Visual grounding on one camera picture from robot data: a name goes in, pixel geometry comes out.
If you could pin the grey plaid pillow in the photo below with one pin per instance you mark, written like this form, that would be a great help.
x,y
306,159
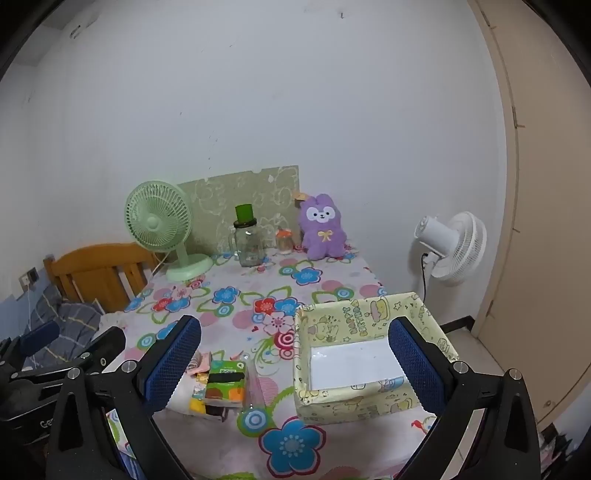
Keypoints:
x,y
69,318

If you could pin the wall outlet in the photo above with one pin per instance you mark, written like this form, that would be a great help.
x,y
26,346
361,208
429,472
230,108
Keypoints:
x,y
27,278

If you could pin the wooden bed headboard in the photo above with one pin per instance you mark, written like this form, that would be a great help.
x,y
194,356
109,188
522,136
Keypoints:
x,y
92,272

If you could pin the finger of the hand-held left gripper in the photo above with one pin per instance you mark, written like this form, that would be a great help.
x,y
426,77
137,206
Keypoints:
x,y
105,342
42,335

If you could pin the white standing fan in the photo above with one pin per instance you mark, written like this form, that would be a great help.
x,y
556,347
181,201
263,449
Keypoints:
x,y
461,244

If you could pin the green patterned board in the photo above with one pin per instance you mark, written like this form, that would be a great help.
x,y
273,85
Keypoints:
x,y
258,194

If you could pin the green desk fan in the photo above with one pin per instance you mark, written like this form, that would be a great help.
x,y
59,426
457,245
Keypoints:
x,y
157,221

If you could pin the small jar with orange lid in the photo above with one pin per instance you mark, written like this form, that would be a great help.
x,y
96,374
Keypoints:
x,y
285,242

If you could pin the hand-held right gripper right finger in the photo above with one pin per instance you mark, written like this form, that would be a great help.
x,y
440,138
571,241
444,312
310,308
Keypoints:
x,y
415,369

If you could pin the beige door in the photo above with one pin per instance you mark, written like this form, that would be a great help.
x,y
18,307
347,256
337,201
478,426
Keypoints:
x,y
545,230

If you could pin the purple plush bunny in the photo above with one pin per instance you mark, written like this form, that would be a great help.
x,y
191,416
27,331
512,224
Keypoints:
x,y
323,230

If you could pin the pale pink cloth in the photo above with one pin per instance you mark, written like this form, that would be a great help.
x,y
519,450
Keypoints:
x,y
199,364

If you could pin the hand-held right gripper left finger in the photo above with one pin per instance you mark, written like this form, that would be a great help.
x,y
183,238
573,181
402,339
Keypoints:
x,y
173,362

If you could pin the floral tablecloth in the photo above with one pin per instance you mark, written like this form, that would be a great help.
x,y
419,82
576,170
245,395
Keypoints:
x,y
277,295

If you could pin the yellow printed packet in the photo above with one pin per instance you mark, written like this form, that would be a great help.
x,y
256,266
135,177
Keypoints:
x,y
197,404

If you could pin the yellow printed box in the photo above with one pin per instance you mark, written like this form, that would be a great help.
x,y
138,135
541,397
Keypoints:
x,y
341,323

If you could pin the glass jar with green lid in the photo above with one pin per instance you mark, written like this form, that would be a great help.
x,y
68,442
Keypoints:
x,y
249,244

